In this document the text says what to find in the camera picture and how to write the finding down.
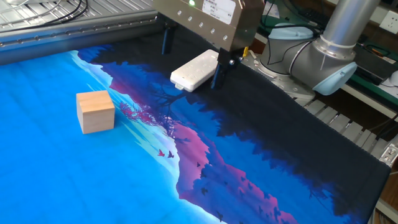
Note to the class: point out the light wooden cube block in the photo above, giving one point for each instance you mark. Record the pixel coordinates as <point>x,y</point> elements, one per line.
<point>96,116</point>

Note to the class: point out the white computer mouse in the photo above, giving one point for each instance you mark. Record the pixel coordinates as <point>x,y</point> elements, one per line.
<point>395,78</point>

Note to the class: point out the silver Schunk gripper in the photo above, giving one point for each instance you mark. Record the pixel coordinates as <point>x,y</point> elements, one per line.
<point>217,18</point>

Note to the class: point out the white power strip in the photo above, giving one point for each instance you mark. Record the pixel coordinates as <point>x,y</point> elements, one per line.
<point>192,73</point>

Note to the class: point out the black flat box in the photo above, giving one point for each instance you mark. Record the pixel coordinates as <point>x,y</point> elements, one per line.
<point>373,67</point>

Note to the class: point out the blue mountain print cloth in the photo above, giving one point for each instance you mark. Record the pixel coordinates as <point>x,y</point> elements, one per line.
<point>62,174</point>

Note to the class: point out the aluminium table edge rail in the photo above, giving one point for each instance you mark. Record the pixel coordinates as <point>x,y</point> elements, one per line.
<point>62,40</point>

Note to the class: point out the white wall socket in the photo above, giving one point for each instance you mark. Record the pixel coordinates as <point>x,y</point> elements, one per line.
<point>389,22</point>

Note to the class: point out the silver UR5 robot arm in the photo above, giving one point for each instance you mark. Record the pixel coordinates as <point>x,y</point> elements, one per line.
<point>311,59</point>

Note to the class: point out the white zip tie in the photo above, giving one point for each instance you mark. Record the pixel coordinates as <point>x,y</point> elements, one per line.
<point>337,42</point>

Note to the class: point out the metal corner bracket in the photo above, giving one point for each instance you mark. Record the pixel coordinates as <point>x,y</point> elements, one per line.
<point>390,154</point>

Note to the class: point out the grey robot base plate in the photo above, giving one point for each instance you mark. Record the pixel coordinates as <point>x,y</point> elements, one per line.
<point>286,85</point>

